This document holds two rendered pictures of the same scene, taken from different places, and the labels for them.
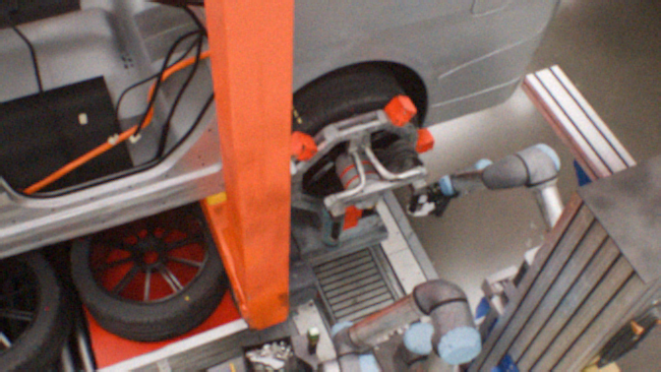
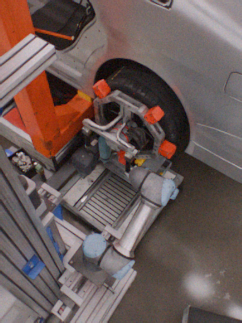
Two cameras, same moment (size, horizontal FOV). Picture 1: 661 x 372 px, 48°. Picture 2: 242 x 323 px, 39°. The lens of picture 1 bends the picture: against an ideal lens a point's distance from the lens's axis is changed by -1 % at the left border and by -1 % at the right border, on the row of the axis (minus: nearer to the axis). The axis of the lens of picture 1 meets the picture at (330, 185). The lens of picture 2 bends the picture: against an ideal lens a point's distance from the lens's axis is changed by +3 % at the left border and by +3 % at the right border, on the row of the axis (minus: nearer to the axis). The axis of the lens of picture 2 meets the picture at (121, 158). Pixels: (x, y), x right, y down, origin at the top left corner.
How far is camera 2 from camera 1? 1.82 m
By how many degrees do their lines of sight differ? 33
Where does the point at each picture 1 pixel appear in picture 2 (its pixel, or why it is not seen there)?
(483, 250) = (183, 250)
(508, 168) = (135, 171)
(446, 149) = (232, 199)
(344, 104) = (130, 86)
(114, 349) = (14, 117)
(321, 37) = (126, 29)
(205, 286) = not seen: hidden behind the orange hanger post
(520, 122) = not seen: outside the picture
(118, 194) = not seen: hidden behind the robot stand
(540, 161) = (154, 187)
